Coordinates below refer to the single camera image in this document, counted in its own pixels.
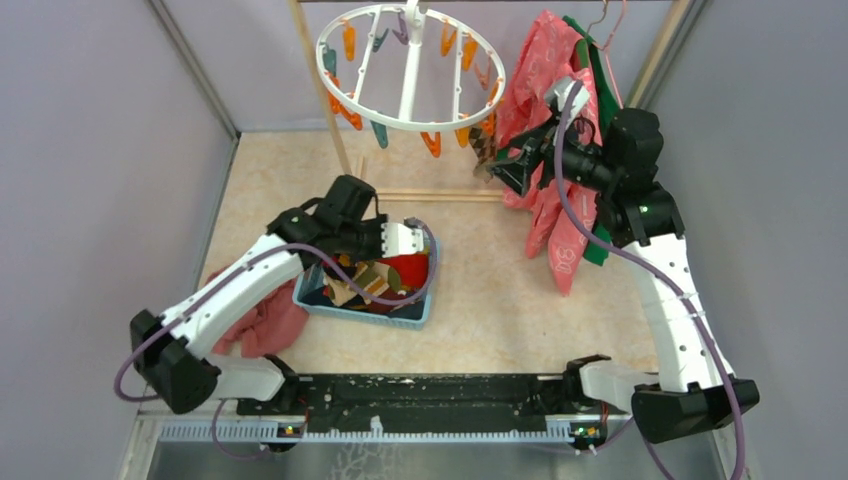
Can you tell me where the white round clip hanger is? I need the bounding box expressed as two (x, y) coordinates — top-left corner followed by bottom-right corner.
(314, 1), (507, 133)

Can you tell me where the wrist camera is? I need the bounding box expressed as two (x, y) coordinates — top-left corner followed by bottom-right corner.
(544, 76), (590, 119)
(380, 222), (429, 258)

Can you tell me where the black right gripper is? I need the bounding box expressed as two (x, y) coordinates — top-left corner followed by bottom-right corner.
(487, 111), (618, 197)

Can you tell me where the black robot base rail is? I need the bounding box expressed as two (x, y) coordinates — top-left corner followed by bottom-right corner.
(236, 358), (618, 437)

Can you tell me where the red santa sock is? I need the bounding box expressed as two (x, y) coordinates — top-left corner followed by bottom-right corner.
(378, 253), (429, 292)

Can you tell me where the argyle brown cream sock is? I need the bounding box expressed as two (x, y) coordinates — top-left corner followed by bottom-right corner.
(468, 126), (497, 182)

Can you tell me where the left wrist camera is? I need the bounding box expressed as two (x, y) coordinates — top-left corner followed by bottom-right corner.
(380, 222), (429, 258)

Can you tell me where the light blue plastic basket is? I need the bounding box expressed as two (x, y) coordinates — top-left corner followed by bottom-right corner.
(293, 244), (439, 330)

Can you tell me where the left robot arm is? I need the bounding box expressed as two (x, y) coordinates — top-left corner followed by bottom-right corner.
(114, 175), (389, 415)

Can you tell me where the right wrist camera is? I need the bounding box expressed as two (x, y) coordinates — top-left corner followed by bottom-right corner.
(544, 76), (590, 119)

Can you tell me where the pink patterned hanging garment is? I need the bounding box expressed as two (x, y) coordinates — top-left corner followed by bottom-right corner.
(493, 9), (604, 298)

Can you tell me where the pink cloth on floor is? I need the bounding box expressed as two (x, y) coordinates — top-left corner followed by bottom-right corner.
(212, 280), (309, 358)

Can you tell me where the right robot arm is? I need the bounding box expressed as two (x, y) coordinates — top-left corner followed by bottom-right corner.
(490, 108), (761, 444)

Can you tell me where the light wooden clothes rack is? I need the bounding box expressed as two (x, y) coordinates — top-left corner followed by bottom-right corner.
(288, 1), (697, 203)

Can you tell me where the green hanging garment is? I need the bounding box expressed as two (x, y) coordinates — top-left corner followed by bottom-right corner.
(493, 15), (631, 268)

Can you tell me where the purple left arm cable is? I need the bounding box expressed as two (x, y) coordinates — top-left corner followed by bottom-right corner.
(113, 217), (440, 463)

